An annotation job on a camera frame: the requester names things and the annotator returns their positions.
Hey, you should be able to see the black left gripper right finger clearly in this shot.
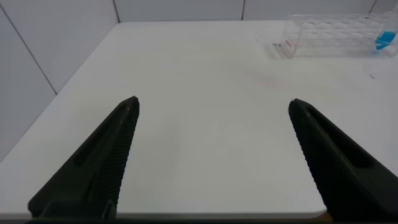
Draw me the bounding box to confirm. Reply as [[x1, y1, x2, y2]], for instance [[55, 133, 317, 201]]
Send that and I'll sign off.
[[288, 98, 398, 223]]

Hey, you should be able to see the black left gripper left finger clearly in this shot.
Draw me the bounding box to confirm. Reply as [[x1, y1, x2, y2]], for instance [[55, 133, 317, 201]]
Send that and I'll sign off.
[[27, 96, 141, 219]]

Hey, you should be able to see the clear acrylic test tube rack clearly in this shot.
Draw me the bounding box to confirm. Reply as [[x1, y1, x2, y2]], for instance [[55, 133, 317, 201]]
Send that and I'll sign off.
[[278, 12, 398, 60]]

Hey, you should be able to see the test tube with blue pigment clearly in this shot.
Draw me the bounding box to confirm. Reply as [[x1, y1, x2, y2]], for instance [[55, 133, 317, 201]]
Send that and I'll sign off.
[[374, 2, 398, 52]]

